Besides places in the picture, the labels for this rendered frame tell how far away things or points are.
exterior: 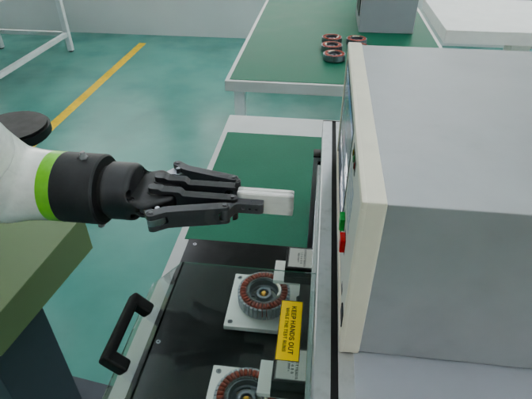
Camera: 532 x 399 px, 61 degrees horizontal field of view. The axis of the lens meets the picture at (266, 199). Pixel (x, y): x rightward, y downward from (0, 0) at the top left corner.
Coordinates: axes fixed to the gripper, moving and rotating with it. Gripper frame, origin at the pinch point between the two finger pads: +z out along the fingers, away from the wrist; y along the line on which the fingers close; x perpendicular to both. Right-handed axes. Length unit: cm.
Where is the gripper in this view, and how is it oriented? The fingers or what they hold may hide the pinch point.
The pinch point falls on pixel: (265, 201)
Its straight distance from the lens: 57.0
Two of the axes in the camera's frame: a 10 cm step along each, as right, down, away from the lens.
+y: -1.2, 5.8, -8.0
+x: 0.0, -8.1, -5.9
